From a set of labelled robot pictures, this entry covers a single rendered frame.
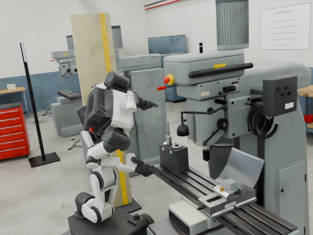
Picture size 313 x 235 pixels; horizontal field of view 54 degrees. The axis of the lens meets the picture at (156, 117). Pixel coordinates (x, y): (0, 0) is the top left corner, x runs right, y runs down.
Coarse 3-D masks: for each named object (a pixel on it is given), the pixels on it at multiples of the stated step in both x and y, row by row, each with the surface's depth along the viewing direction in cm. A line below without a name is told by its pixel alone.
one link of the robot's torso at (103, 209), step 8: (96, 184) 223; (112, 184) 237; (96, 192) 225; (104, 192) 233; (112, 192) 236; (96, 200) 238; (104, 200) 231; (112, 200) 239; (96, 208) 240; (104, 208) 238; (112, 208) 247; (104, 216) 241
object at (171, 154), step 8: (160, 144) 245; (168, 144) 240; (176, 144) 238; (160, 152) 246; (168, 152) 236; (176, 152) 228; (184, 152) 233; (160, 160) 248; (168, 160) 238; (176, 160) 229; (184, 160) 234; (168, 168) 241; (176, 168) 232; (184, 168) 235
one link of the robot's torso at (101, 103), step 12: (96, 96) 187; (108, 96) 192; (120, 96) 197; (96, 108) 183; (108, 108) 188; (120, 108) 193; (84, 120) 208; (96, 120) 188; (108, 120) 182; (120, 120) 189; (132, 120) 196; (96, 132) 201
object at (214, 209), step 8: (240, 184) 195; (240, 192) 181; (248, 192) 184; (200, 200) 180; (208, 200) 181; (216, 200) 178; (224, 200) 177; (232, 200) 179; (240, 200) 182; (248, 200) 184; (256, 200) 186; (208, 208) 173; (216, 208) 174; (224, 208) 177; (232, 208) 178; (208, 216) 175; (216, 216) 173
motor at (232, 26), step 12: (216, 0) 186; (228, 0) 179; (240, 0) 179; (216, 12) 190; (228, 12) 182; (240, 12) 181; (216, 24) 193; (228, 24) 183; (240, 24) 183; (228, 36) 185; (240, 36) 184; (228, 48) 187; (240, 48) 186
